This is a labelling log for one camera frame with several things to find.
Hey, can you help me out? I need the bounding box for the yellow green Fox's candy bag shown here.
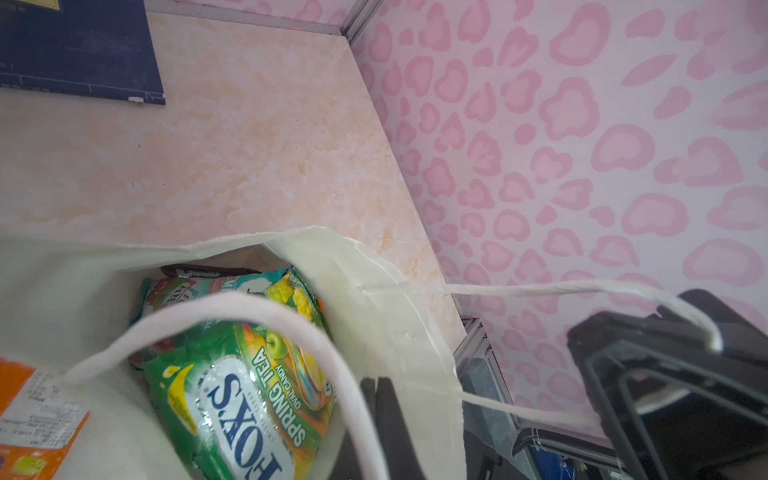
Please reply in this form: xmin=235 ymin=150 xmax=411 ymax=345
xmin=142 ymin=269 xmax=337 ymax=480

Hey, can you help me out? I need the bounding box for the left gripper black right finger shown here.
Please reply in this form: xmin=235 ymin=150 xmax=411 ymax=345
xmin=567 ymin=289 xmax=767 ymax=479

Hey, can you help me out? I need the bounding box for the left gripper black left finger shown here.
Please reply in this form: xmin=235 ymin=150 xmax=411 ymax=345
xmin=332 ymin=377 xmax=425 ymax=480

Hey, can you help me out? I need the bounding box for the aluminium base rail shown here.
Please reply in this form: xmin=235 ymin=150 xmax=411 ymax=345
xmin=454 ymin=318 xmax=631 ymax=480

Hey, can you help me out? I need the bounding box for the teal Fox's mint candy bag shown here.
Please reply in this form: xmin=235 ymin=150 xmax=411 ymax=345
xmin=129 ymin=268 xmax=288 ymax=370

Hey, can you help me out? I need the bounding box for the purple Fox's berries candy bag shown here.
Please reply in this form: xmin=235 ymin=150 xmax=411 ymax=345
xmin=160 ymin=263 xmax=260 ymax=278

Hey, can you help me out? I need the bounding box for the white paper bag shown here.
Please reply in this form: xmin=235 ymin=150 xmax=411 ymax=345
xmin=0 ymin=226 xmax=724 ymax=480

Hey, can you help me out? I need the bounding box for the orange snack packet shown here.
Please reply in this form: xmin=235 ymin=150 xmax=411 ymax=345
xmin=1 ymin=359 xmax=90 ymax=480

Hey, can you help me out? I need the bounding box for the dark blue booklet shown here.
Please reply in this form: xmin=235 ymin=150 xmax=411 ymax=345
xmin=1 ymin=0 xmax=166 ymax=105

